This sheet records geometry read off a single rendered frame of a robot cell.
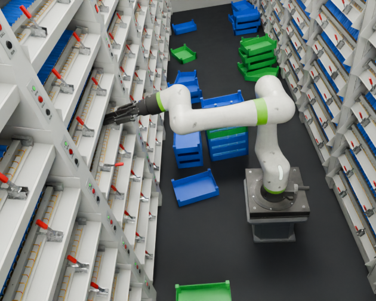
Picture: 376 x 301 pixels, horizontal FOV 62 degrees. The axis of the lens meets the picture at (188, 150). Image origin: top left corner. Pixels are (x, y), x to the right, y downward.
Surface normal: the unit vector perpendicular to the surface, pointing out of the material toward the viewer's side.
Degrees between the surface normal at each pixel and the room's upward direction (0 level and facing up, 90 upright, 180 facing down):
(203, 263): 0
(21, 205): 18
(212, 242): 0
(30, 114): 90
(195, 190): 0
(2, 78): 90
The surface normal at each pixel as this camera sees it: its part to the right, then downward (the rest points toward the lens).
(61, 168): 0.01, 0.70
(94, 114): 0.16, -0.71
